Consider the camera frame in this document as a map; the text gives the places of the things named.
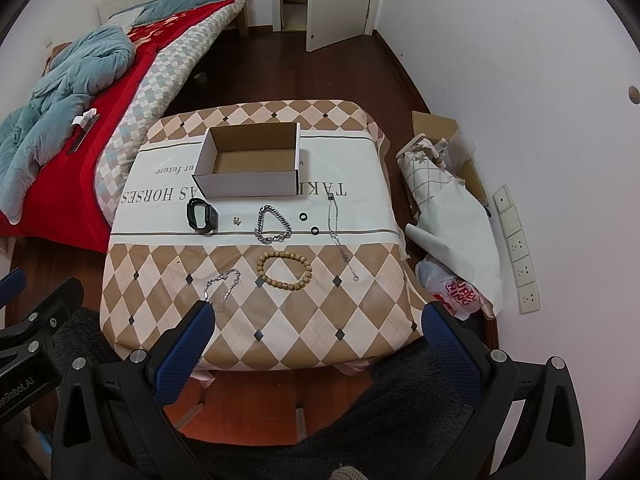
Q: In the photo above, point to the white wall socket strip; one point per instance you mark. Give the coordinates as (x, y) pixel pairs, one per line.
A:
(518, 252)

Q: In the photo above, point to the brown cardboard box on floor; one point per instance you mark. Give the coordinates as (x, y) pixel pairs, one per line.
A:
(456, 151)

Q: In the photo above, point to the white cardboard box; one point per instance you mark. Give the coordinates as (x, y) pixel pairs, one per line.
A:
(247, 161)

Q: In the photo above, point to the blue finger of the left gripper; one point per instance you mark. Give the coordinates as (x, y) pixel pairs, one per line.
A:
(11, 285)

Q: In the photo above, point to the red and white plastic bag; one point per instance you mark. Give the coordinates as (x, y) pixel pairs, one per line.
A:
(460, 298)

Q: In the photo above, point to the white crumpled tissue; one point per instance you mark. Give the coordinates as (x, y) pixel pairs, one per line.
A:
(82, 121)

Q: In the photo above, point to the blue-grey quilt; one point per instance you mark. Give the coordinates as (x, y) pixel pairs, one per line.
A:
(37, 131)

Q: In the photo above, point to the checkered tablecloth with lettering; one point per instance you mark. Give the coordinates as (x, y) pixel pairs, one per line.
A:
(315, 279)

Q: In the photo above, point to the black smart watch band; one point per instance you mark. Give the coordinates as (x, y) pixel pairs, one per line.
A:
(202, 216)

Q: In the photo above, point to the white door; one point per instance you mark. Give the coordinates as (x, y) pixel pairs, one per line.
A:
(333, 21)

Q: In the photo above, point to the rolled white patterned cloth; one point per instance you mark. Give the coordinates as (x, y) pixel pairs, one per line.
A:
(452, 226)

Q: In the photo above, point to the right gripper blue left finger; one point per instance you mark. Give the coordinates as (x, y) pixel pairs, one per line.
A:
(176, 353)

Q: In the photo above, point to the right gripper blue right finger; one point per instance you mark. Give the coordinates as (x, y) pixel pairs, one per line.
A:
(453, 358)

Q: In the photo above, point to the red bed blanket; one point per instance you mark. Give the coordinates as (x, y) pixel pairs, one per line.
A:
(61, 205)

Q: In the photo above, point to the bed with checkered mattress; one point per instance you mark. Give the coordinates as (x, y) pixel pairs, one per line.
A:
(167, 74)

